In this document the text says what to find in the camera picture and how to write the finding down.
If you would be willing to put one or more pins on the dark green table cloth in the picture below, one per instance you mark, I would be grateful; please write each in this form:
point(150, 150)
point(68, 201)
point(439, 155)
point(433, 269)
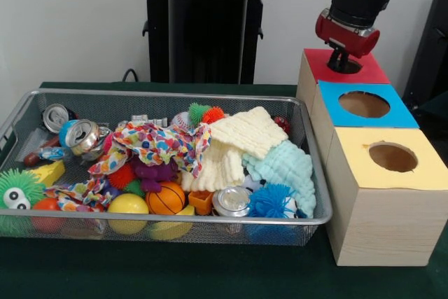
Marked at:
point(175, 271)
point(437, 103)

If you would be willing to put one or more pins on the colourful spotted cloth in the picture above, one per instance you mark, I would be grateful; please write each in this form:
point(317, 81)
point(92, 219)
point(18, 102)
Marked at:
point(157, 141)
point(80, 190)

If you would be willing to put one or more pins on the orange toy basketball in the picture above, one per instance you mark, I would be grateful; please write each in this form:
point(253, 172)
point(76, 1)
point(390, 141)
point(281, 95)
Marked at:
point(164, 201)

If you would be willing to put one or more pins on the yellow cheese wedge toy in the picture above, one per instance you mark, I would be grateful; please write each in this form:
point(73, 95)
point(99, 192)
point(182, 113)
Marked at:
point(49, 173)

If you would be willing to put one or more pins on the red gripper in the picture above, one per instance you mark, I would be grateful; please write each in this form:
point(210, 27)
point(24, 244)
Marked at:
point(350, 38)

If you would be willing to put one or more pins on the wooden box with three holes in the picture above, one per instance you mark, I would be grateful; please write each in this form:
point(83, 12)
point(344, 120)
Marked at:
point(385, 229)

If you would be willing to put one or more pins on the dented silver can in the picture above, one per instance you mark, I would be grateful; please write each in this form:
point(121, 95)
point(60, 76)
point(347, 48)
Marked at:
point(84, 136)

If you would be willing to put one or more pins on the black upright panel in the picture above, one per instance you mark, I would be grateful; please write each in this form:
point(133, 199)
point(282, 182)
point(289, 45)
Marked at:
point(430, 50)

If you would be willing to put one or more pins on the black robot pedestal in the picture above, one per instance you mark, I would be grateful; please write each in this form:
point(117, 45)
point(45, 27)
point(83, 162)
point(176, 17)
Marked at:
point(210, 40)

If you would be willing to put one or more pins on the blue fuzzy toy with eyes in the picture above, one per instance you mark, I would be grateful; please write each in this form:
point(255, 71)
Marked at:
point(269, 202)

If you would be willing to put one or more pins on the mint waffle cloth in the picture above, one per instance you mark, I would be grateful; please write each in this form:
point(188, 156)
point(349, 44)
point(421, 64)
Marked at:
point(294, 173)

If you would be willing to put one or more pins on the green fuzzy toy with eyes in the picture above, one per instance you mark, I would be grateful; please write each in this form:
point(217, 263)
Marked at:
point(17, 180)

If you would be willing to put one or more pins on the silver drink can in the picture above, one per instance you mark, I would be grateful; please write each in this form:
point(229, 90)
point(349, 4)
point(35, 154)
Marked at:
point(231, 202)

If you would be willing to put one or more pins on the cream waffle cloth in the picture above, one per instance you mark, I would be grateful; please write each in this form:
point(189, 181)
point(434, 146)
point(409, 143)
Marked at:
point(245, 131)

